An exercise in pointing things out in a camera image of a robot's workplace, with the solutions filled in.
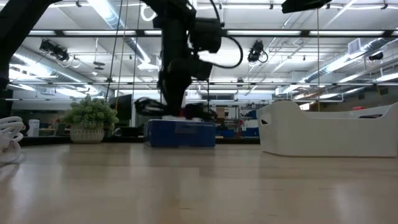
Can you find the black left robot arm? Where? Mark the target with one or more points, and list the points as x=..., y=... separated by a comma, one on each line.
x=15, y=18

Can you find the black aluminium table frame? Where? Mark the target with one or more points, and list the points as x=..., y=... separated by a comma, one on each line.
x=130, y=140

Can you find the green potted plant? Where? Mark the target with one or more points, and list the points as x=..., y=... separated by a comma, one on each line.
x=90, y=113

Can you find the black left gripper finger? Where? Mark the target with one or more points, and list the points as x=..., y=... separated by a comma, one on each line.
x=176, y=98

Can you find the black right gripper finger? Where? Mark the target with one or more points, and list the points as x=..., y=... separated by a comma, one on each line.
x=298, y=6

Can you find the black display screen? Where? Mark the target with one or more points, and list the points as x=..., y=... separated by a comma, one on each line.
x=122, y=109

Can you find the white plastic bin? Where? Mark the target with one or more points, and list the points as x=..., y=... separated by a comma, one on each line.
x=311, y=137

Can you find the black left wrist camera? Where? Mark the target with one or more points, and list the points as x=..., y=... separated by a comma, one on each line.
x=206, y=35

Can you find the black ceiling-mounted camera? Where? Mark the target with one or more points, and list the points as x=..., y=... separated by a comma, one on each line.
x=54, y=49
x=255, y=51
x=376, y=56

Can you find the blue game controller box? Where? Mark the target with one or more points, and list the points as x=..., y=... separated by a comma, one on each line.
x=180, y=133

